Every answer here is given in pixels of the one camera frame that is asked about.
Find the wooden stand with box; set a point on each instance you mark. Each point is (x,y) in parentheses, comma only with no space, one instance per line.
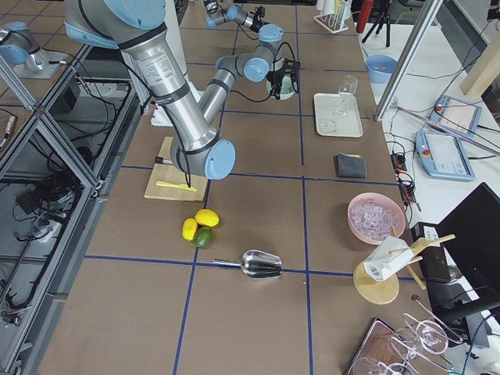
(375,278)

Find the far teach pendant tablet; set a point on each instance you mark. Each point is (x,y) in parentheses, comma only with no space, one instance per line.
(457,114)

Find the black tripod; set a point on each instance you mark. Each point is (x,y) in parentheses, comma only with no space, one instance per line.
(383,19)

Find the steel ice scoop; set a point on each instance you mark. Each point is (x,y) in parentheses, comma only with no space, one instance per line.
(255,264)

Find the teach pendant tablet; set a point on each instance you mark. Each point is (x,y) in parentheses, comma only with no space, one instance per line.
(442,156)
(457,114)

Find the yellow lemon front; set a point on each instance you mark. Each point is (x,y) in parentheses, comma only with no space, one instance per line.
(207,218)

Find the near teach pendant tablet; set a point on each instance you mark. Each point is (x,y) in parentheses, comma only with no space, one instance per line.
(442,156)

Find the cream bear tray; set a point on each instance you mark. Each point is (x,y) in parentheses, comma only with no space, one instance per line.
(335,117)

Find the white wire cup rack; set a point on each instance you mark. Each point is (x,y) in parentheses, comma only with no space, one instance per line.
(333,15)

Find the red fire extinguisher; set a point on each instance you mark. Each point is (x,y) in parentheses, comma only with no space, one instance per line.
(364,15)

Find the green bowl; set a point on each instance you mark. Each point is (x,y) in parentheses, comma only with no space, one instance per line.
(287,89)

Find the yellow lemon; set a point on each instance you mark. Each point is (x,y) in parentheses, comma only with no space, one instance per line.
(189,229)
(207,218)

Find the blue bowl with fork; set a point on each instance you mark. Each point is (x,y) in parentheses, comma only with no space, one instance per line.
(380,68)

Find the black laptop monitor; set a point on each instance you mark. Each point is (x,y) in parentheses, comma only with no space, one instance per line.
(475,250)

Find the wooden cutting board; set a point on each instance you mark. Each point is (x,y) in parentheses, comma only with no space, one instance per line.
(170,173)

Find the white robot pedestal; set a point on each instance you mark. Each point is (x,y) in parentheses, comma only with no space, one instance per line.
(180,72)

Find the yellow lemon back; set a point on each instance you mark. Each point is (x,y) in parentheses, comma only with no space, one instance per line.
(189,229)

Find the aluminium frame post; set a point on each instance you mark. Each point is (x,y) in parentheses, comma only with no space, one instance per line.
(418,32)

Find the pink bowl with ice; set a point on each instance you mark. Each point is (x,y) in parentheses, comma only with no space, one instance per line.
(372,217)

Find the clear wine glass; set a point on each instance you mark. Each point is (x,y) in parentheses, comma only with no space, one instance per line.
(346,92)

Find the green avocado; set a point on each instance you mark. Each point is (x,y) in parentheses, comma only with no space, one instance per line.
(203,237)

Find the steel muddler black cap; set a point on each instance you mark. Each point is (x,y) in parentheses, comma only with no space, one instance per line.
(161,160)

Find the yellow plastic knife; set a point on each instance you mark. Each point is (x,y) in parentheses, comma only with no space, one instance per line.
(164,184)

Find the grey yellow cloth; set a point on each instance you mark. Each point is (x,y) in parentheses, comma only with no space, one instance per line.
(350,166)

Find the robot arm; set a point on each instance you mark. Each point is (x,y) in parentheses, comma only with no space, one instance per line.
(216,15)
(139,29)

